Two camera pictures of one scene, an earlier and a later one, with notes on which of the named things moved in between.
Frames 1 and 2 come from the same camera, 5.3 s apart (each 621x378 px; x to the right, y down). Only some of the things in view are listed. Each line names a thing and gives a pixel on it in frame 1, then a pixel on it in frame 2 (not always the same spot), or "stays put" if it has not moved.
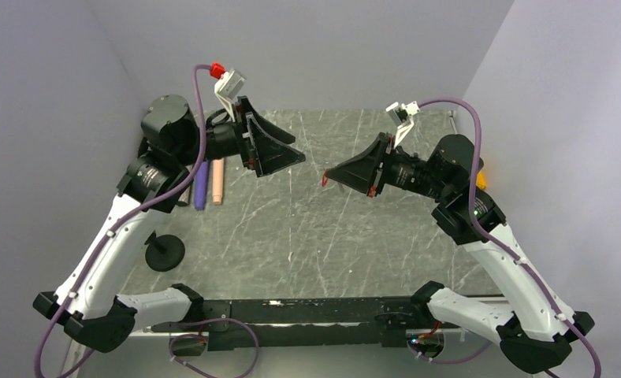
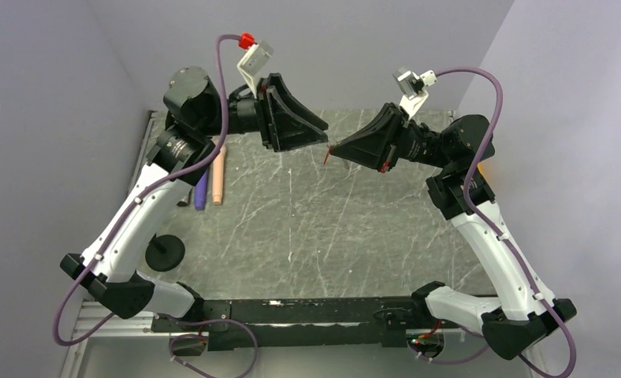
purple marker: [202, 186] stays put
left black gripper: [269, 155] → [280, 128]
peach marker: [217, 180] stays put
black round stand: [164, 253] stays put
